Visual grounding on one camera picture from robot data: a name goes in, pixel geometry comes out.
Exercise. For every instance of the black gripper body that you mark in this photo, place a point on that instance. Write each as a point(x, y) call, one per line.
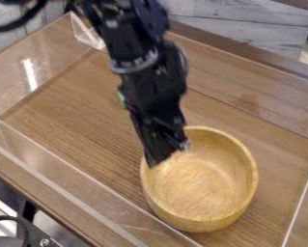
point(154, 84)

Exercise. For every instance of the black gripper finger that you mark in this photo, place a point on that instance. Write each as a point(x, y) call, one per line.
point(170, 138)
point(146, 130)

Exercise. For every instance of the brown wooden bowl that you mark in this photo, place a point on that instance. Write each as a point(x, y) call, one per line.
point(201, 189)

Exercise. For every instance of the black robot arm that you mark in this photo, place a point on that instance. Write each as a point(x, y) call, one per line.
point(129, 23)

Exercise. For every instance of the green rectangular block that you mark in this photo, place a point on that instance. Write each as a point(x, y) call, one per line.
point(122, 100)

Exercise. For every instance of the clear acrylic tray wall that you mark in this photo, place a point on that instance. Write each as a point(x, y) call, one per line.
point(74, 167)

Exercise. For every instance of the black metal table frame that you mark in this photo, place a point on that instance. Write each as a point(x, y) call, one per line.
point(38, 238)

